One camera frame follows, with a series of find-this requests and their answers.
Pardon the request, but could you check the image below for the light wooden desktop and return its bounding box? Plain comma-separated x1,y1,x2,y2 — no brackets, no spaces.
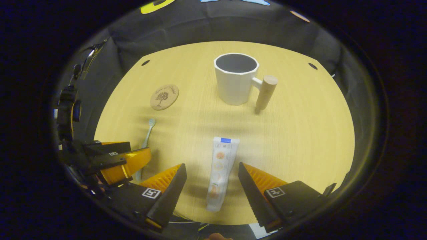
94,41,355,226

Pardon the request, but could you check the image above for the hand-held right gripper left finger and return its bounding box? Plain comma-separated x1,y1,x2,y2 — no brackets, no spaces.
111,163,187,233

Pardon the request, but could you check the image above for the round wooden coaster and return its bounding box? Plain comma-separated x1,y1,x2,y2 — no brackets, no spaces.
150,84,180,111

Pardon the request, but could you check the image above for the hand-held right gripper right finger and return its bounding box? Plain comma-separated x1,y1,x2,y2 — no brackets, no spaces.
238,162,338,233

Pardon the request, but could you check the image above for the white cup with wooden handle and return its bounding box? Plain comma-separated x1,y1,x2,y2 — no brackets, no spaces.
213,52,279,113

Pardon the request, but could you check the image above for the white toothpaste tube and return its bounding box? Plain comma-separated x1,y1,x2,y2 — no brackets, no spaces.
205,136,241,213

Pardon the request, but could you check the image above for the pale green toothbrush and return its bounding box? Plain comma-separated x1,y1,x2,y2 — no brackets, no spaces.
135,118,156,182

